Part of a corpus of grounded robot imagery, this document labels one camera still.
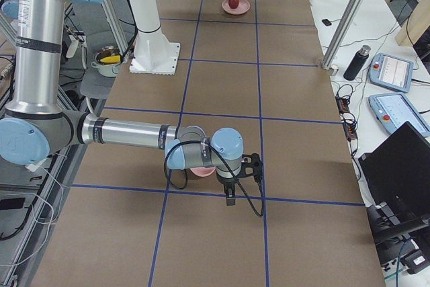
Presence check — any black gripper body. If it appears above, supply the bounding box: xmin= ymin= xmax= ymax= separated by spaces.
xmin=216 ymin=170 xmax=238 ymax=188

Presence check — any pink bowl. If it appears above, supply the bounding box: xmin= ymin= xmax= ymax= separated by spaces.
xmin=189 ymin=167 xmax=216 ymax=177

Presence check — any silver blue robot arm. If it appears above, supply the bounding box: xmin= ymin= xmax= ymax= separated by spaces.
xmin=1 ymin=0 xmax=245 ymax=206

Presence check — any pink plate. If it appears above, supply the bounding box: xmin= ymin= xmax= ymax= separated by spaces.
xmin=221 ymin=0 xmax=251 ymax=15

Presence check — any red apple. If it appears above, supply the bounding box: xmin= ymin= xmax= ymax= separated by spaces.
xmin=228 ymin=0 xmax=240 ymax=9

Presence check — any orange black usb hub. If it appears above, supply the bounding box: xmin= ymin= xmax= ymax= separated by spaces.
xmin=335 ymin=96 xmax=350 ymax=114

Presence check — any black laptop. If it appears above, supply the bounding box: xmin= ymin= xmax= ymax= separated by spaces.
xmin=359 ymin=122 xmax=429 ymax=214

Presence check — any white enamel pot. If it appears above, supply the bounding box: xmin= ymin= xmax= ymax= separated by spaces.
xmin=91 ymin=46 xmax=122 ymax=78

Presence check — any lower blue teach pendant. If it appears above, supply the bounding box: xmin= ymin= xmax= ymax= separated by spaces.
xmin=368 ymin=93 xmax=429 ymax=137

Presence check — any blue teach pendant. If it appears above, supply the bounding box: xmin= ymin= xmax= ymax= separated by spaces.
xmin=368 ymin=93 xmax=429 ymax=137
xmin=368 ymin=52 xmax=414 ymax=93

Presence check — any black water bottle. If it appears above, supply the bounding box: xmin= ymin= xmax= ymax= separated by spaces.
xmin=343 ymin=45 xmax=371 ymax=81

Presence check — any small black device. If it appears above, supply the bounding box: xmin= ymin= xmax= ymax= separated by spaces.
xmin=321 ymin=19 xmax=332 ymax=26

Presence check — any upper blue teach pendant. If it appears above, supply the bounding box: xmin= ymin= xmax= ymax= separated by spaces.
xmin=368 ymin=52 xmax=414 ymax=93

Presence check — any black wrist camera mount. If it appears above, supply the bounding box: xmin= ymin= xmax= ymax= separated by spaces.
xmin=237 ymin=153 xmax=263 ymax=185

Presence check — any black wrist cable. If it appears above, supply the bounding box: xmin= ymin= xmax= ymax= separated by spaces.
xmin=163 ymin=140 xmax=265 ymax=218

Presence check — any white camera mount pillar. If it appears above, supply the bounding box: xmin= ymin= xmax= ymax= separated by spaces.
xmin=129 ymin=0 xmax=181 ymax=75

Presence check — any aluminium frame post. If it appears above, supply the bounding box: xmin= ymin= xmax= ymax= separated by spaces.
xmin=320 ymin=0 xmax=363 ymax=70

